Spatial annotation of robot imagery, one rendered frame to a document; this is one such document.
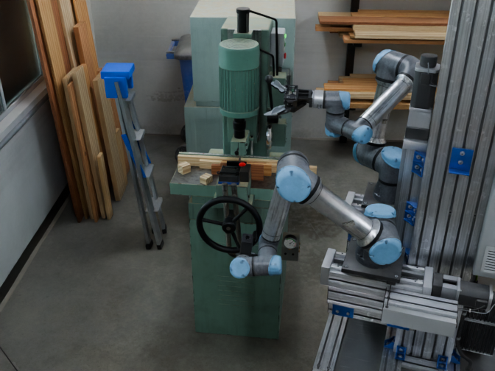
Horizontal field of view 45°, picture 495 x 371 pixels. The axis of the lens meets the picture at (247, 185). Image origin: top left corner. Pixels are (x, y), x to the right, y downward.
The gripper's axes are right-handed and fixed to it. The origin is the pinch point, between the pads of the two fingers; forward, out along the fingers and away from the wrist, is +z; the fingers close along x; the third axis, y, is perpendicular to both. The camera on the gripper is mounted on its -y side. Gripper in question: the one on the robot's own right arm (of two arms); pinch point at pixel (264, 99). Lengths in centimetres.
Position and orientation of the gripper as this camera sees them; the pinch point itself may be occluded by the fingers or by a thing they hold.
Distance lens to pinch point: 253.2
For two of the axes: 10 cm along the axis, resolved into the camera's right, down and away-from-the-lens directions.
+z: -9.9, -0.6, 1.1
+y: -0.9, -2.8, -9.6
